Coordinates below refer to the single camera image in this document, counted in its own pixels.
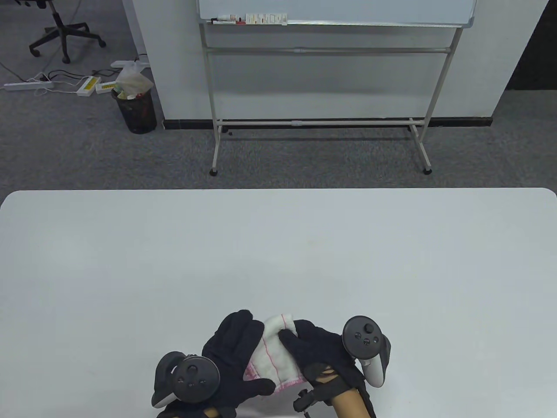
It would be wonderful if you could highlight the white whiteboard eraser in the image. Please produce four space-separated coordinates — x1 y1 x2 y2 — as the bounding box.
245 13 288 26

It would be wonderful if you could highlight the person's right hand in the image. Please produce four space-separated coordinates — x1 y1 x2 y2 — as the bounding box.
278 320 370 392

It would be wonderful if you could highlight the black wheeled office chair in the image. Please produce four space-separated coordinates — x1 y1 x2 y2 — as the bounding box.
15 0 107 64

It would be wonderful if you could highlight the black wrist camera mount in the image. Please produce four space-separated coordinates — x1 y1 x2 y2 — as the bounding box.
293 389 333 415

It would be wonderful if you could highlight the person's right forearm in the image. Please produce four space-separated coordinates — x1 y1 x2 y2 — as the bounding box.
312 377 371 418

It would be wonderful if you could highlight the white plastic bag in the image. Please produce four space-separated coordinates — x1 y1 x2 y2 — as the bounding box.
114 65 154 100

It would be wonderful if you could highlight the black white right controller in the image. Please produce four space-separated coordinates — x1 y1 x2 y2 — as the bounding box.
342 315 392 388

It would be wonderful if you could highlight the black white left controller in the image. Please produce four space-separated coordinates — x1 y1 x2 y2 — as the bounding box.
151 351 221 408

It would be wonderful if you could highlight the whiteboard on metal stand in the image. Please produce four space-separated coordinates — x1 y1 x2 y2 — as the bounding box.
197 0 477 176

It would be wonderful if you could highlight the person's left hand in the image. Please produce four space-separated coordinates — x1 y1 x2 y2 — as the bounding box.
201 310 277 412

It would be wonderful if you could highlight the white power strip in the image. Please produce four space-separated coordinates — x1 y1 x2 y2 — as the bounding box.
3 80 55 91

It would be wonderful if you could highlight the black white controller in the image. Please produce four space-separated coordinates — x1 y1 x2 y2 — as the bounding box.
342 315 392 388
151 351 221 408

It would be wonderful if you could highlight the black mesh waste bin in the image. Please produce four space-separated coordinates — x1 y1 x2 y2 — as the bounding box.
111 85 158 135

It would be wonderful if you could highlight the white pink-edged dish cloth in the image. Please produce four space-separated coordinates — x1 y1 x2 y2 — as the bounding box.
244 314 307 396

